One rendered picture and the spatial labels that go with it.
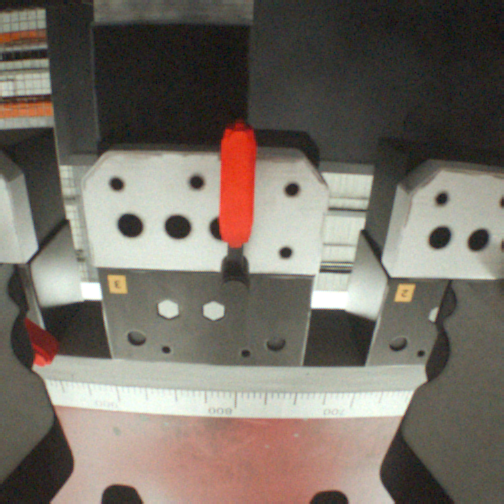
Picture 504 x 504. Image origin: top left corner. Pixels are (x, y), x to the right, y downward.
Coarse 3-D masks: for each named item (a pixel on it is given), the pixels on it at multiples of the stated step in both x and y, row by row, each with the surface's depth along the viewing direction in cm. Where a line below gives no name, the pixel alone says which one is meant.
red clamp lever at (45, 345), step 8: (32, 328) 25; (40, 328) 26; (32, 336) 25; (40, 336) 25; (48, 336) 26; (32, 344) 24; (40, 344) 25; (48, 344) 25; (56, 344) 26; (40, 352) 25; (48, 352) 25; (56, 352) 26; (40, 360) 25; (48, 360) 25
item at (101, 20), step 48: (96, 0) 22; (144, 0) 22; (192, 0) 22; (240, 0) 22; (96, 48) 22; (144, 48) 22; (192, 48) 23; (240, 48) 23; (96, 96) 24; (144, 96) 24; (192, 96) 24; (240, 96) 24
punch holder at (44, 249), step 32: (32, 128) 29; (0, 160) 23; (32, 160) 26; (0, 192) 23; (32, 192) 27; (0, 224) 24; (32, 224) 26; (64, 224) 32; (0, 256) 25; (32, 256) 27; (64, 256) 32; (32, 288) 27; (64, 288) 32; (32, 320) 28; (64, 320) 32
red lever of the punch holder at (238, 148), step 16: (240, 128) 18; (224, 144) 19; (240, 144) 18; (224, 160) 19; (240, 160) 19; (224, 176) 19; (240, 176) 19; (224, 192) 20; (240, 192) 19; (224, 208) 20; (240, 208) 20; (224, 224) 20; (240, 224) 20; (224, 240) 21; (240, 240) 21; (224, 256) 24; (240, 256) 22; (224, 272) 22; (240, 272) 22; (224, 288) 22; (240, 288) 22
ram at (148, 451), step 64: (320, 320) 36; (128, 384) 31; (192, 384) 31; (256, 384) 31; (320, 384) 31; (384, 384) 32; (128, 448) 36; (192, 448) 35; (256, 448) 36; (320, 448) 36; (384, 448) 36
